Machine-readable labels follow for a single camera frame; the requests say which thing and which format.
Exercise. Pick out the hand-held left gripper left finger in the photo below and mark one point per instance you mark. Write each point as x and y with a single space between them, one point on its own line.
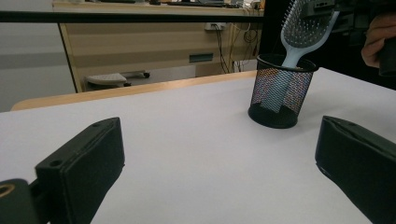
84 168

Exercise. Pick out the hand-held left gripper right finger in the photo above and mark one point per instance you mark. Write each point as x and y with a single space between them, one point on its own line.
361 168

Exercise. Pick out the light blue hair brush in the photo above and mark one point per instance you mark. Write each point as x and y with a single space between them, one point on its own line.
299 34

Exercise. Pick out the black mesh pen holder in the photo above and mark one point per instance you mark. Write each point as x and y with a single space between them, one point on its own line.
280 118

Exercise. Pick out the white power strip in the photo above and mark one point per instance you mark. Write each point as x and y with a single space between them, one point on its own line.
215 26

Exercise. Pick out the black keyboard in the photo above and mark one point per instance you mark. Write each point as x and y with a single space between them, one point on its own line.
199 3

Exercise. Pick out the light wooden desk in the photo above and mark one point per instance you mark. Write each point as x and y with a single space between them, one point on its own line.
140 43

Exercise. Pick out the black computer mouse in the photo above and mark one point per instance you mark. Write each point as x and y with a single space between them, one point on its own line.
154 2

